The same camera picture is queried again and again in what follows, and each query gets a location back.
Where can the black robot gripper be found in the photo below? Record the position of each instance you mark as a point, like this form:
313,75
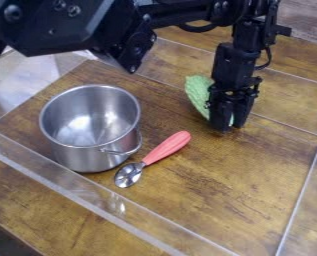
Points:
234,85

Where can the green bitter gourd toy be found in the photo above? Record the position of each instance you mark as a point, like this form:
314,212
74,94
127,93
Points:
197,90

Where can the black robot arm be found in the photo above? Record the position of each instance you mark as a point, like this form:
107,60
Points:
117,28

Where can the silver metal pot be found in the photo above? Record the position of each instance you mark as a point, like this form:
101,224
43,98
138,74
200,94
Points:
91,124

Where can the clear acrylic tray wall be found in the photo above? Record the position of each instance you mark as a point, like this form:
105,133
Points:
234,195

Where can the black wall strip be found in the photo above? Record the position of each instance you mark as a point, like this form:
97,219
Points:
281,30

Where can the red-handled metal spoon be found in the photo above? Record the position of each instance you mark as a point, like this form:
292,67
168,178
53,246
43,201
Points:
130,172

